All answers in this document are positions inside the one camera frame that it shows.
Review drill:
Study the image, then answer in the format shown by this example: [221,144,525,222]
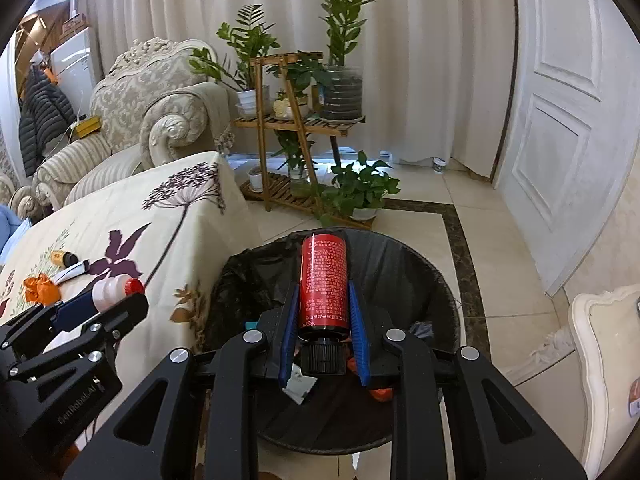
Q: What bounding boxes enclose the pothos plant white pot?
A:
[320,152,401,228]

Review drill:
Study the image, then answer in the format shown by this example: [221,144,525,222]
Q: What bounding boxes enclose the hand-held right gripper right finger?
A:
[347,280,588,480]

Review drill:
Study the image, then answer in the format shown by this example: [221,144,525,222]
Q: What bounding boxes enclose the white bottle red cap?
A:
[91,276,146,313]

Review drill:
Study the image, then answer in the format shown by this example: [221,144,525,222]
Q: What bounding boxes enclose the wooden plant stand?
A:
[232,51,383,231]

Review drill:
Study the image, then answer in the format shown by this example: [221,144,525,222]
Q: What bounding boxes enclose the orange printed plastic bag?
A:
[22,275,63,306]

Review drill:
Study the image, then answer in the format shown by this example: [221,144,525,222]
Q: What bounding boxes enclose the leafy plant white pot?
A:
[189,4,281,118]

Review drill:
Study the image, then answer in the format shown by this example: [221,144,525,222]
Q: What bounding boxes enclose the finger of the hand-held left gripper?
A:
[0,296,103,356]
[7,292,151,384]

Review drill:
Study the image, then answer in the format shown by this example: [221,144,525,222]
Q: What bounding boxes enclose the plant in glass jar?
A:
[272,132,316,197]

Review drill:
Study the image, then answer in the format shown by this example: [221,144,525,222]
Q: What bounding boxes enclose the white air conditioner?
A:
[50,27,98,116]

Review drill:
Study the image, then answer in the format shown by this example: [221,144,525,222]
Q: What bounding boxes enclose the trailing plant on stand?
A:
[265,52,331,117]

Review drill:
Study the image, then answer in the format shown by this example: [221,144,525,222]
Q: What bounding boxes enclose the white ornate chair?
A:
[570,284,640,471]

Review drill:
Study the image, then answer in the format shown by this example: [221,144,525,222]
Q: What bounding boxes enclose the small white blue box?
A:
[52,259,91,285]

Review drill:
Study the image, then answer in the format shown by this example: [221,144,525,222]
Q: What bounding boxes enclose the ornate beige sofa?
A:
[0,170,43,223]

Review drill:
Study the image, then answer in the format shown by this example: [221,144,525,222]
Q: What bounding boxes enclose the cream curtain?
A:
[80,0,516,181]

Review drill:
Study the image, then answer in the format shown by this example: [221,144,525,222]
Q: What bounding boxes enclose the yellow box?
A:
[70,116,103,141]

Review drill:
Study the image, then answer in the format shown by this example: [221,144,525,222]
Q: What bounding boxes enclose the tall plant glass pot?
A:
[310,0,368,122]

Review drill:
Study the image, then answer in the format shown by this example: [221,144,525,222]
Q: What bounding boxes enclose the black puffer jacket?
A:
[19,67,76,176]

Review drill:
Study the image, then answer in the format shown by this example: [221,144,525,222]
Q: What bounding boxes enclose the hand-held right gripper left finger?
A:
[65,280,302,480]

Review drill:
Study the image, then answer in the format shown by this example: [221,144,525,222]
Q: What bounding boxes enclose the red bottle black cap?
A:
[297,232,351,376]

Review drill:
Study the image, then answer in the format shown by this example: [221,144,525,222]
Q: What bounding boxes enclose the light blue cloth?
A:
[0,205,23,261]

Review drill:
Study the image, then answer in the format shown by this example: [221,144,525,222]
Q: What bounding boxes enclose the white wrapper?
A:
[282,367,318,406]

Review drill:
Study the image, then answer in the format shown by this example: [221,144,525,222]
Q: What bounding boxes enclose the white panel door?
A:
[492,0,640,296]

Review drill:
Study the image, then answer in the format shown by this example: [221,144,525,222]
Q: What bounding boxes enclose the ornate beige armchair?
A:
[32,37,236,206]

